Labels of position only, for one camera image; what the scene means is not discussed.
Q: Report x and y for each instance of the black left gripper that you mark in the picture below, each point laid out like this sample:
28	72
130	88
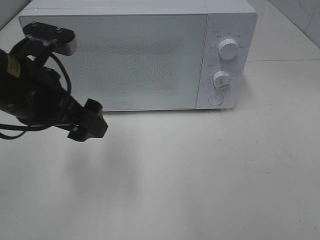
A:
39	93

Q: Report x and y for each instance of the white microwave door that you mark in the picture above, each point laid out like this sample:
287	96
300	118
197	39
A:
134	62

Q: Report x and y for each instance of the round white door button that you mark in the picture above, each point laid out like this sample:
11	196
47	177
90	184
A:
216	99

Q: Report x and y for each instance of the white microwave knob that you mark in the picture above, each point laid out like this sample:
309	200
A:
221	80
228	48

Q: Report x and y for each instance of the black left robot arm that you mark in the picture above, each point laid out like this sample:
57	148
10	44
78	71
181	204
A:
3	104

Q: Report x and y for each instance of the white microwave oven body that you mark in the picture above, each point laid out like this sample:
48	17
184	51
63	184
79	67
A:
225	18

